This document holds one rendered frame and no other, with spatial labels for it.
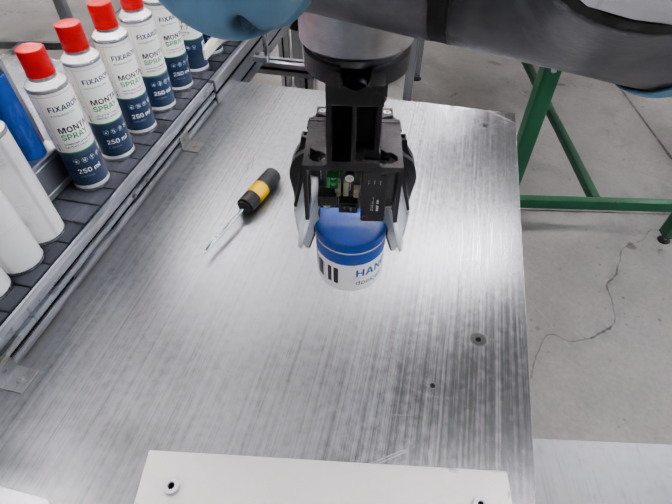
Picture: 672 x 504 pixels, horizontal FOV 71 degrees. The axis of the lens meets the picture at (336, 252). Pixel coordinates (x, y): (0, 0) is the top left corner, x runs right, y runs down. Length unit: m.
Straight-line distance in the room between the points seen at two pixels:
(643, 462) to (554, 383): 1.04
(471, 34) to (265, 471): 0.33
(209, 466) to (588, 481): 0.37
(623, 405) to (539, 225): 0.77
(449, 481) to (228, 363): 0.30
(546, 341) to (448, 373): 1.15
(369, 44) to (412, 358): 0.39
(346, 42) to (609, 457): 0.49
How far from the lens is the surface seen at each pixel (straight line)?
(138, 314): 0.67
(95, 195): 0.78
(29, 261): 0.70
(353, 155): 0.32
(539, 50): 0.18
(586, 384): 1.68
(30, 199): 0.69
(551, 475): 0.57
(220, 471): 0.41
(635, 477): 0.61
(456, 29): 0.18
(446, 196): 0.79
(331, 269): 0.47
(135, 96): 0.85
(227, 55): 1.11
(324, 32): 0.30
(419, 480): 0.41
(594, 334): 1.80
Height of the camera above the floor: 1.33
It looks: 47 degrees down
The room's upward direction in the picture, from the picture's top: straight up
